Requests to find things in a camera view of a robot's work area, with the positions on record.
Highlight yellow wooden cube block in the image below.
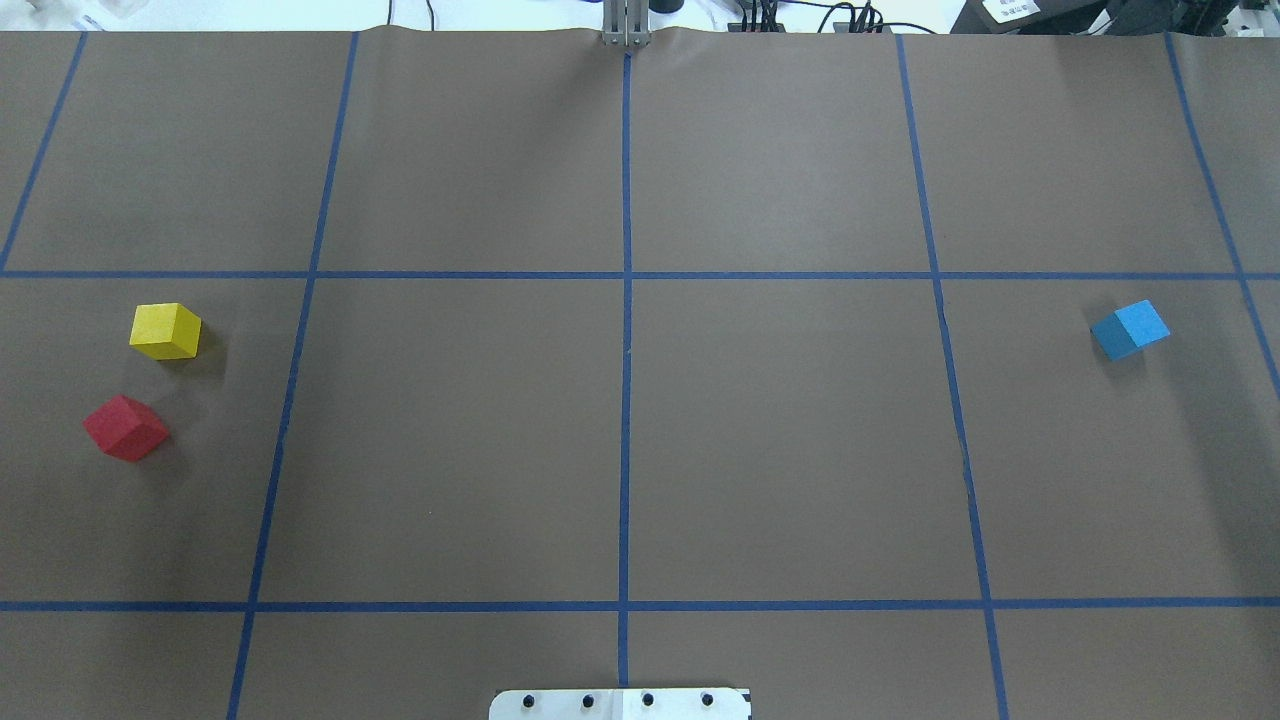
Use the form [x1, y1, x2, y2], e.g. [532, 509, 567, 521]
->
[128, 302, 204, 361]

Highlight blue wooden cube block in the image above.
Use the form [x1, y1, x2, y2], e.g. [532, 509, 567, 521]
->
[1091, 299, 1171, 363]

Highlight red wooden cube block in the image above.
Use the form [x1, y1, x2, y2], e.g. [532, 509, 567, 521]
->
[82, 395, 170, 462]

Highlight aluminium camera mast post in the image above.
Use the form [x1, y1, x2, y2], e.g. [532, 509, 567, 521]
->
[600, 0, 652, 49]

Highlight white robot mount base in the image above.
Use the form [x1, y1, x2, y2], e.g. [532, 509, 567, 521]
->
[488, 687, 753, 719]

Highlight black cables at table edge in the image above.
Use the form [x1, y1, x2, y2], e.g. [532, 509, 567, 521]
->
[727, 0, 951, 36]

